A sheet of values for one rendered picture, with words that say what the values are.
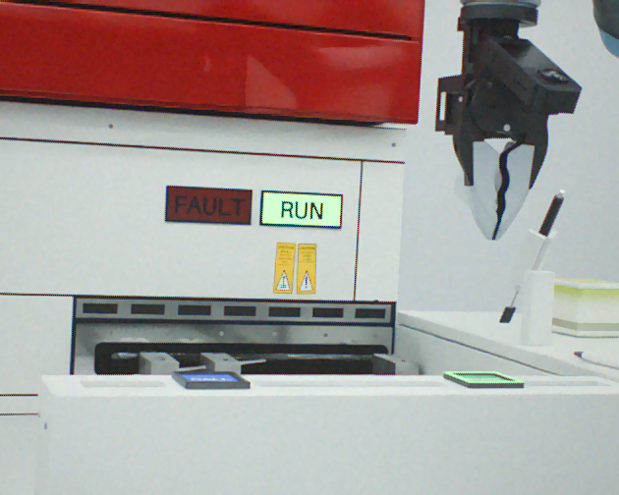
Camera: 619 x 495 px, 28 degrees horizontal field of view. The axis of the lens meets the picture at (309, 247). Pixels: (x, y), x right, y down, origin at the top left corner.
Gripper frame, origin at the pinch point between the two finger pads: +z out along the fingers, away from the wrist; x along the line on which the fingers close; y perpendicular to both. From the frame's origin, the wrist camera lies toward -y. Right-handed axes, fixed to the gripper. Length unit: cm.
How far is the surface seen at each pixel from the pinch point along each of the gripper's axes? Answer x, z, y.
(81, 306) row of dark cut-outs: 29, 14, 58
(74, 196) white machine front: 30, 0, 58
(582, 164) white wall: -133, -13, 207
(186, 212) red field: 16, 2, 58
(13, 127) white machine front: 38, -8, 58
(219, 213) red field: 11, 2, 58
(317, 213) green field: -3, 1, 58
